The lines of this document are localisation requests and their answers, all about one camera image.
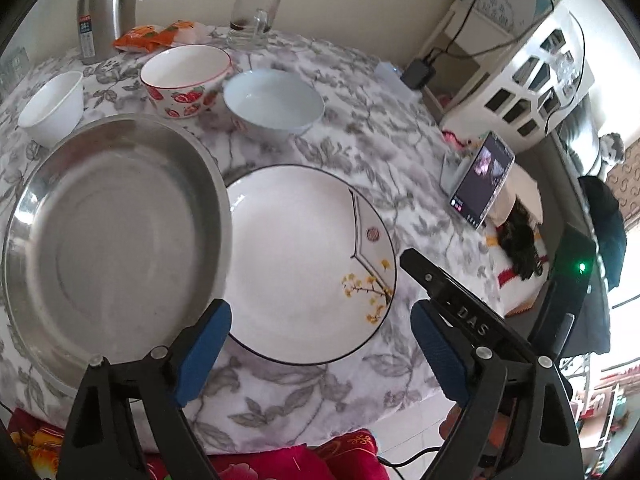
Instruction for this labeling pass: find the thin black cable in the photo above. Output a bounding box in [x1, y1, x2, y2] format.
[375, 440, 446, 468]

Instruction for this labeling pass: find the white plush toy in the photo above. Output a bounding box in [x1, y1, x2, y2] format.
[600, 132, 626, 181]

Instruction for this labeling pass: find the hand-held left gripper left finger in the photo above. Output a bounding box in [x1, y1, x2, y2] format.
[57, 299, 233, 480]

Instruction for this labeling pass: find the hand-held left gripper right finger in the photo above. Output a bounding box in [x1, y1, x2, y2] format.
[410, 299, 586, 480]

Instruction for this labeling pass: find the dark furry cloth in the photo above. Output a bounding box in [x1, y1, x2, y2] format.
[497, 197, 543, 281]

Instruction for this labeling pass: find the translucent plastic box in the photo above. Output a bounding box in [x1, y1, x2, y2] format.
[375, 60, 416, 103]

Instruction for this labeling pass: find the stainless steel thermos jug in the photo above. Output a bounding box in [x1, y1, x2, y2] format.
[76, 0, 151, 66]

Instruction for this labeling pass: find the red floral cloth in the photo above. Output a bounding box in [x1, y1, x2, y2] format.
[7, 407, 381, 480]

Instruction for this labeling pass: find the cream cloth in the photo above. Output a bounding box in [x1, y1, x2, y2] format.
[492, 167, 543, 226]

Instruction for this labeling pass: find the white plastic storage rack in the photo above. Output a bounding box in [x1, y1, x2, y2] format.
[422, 0, 596, 153]

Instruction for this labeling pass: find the glass mug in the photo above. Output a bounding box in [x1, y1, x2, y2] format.
[226, 0, 283, 52]

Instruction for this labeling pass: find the black charger cable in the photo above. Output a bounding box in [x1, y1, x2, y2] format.
[427, 0, 556, 61]

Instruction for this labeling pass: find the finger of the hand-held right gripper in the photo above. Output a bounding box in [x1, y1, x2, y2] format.
[399, 247, 541, 361]

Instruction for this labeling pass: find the light blue bowl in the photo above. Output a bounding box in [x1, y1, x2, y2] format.
[222, 70, 326, 136]

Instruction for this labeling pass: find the grey floral tablecloth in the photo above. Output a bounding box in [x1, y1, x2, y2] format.
[0, 25, 506, 456]

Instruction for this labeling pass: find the white plate with yellow flowers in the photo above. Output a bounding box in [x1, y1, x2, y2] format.
[222, 164, 398, 366]

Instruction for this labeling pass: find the black charger adapter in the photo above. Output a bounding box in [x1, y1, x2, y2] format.
[402, 57, 433, 90]

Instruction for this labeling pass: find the small white bowl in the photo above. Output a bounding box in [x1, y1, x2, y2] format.
[17, 71, 85, 148]

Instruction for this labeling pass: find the smartphone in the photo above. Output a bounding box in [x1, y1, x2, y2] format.
[449, 131, 516, 231]

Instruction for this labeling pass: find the strawberry print bowl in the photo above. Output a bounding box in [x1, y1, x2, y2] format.
[139, 44, 233, 121]

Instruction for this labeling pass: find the stainless steel basin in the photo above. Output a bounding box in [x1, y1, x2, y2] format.
[1, 114, 235, 396]

